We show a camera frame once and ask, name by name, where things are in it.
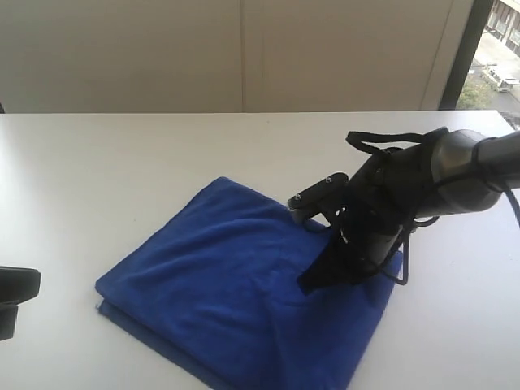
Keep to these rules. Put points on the white van outside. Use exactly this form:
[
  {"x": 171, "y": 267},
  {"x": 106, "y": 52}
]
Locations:
[{"x": 506, "y": 85}]

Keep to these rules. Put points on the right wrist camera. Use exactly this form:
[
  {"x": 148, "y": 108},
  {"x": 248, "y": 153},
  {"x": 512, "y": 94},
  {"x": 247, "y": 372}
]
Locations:
[{"x": 325, "y": 198}]

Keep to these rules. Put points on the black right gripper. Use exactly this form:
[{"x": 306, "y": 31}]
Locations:
[{"x": 371, "y": 235}]

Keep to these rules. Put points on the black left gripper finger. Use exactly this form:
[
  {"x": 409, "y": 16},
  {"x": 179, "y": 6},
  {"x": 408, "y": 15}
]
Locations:
[
  {"x": 18, "y": 284},
  {"x": 8, "y": 317}
]

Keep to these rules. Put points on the dark window frame post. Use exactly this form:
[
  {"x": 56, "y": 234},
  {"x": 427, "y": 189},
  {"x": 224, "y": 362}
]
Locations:
[{"x": 469, "y": 42}]

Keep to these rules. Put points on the blue microfiber towel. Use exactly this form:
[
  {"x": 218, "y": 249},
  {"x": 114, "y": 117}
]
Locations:
[{"x": 215, "y": 292}]

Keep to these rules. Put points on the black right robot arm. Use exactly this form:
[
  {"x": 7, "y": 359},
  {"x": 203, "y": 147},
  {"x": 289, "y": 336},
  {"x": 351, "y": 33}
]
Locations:
[{"x": 469, "y": 171}]

